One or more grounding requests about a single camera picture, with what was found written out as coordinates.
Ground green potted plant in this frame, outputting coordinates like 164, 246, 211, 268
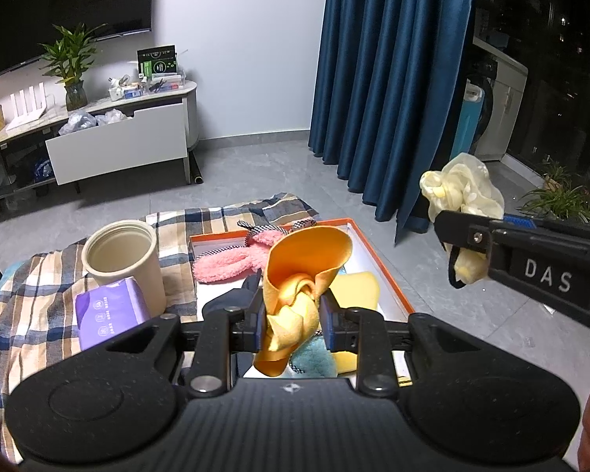
516, 157, 590, 227

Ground white washing machine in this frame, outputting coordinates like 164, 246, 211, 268
472, 36, 530, 163

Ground plaid blanket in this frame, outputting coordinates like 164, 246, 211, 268
0, 192, 321, 454

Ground crumpled plastic bags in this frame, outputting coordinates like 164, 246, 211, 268
58, 109, 129, 136

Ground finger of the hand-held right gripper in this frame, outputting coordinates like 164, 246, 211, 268
503, 214, 538, 230
433, 210, 493, 269

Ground pale yellow scrunchie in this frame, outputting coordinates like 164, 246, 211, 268
419, 153, 506, 287

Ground black wall television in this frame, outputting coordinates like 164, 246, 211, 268
0, 0, 155, 85

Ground blue curtain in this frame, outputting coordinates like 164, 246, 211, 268
308, 0, 478, 245

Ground white open drawer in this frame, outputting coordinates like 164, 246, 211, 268
44, 99, 188, 186

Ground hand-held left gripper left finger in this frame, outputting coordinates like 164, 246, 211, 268
86, 305, 267, 401

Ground beige cylindrical container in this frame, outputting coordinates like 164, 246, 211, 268
81, 221, 167, 316

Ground teal fluffy cloth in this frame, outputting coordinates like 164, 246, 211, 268
288, 336, 339, 378

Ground white router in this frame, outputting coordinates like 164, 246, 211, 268
5, 85, 48, 131

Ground green and black box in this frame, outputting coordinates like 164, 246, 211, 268
136, 44, 179, 80

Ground white television cabinet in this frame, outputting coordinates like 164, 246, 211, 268
0, 79, 199, 208

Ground orange box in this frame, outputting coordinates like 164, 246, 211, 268
186, 217, 415, 387

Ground clear box of small items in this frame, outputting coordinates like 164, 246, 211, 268
109, 73, 186, 102

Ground yellow sponge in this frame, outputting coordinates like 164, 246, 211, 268
331, 271, 382, 374

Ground pink plush headband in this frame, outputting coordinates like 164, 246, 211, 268
192, 219, 318, 285

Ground blue appliance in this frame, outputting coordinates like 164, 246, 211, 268
452, 76, 493, 159

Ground green plant in dark vase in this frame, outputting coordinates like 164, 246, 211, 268
39, 22, 107, 112

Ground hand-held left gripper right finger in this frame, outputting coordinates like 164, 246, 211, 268
319, 295, 503, 397

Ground orange cloth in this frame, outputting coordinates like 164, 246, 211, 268
253, 225, 354, 377

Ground purple tissue pack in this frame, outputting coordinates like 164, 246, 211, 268
73, 277, 153, 353

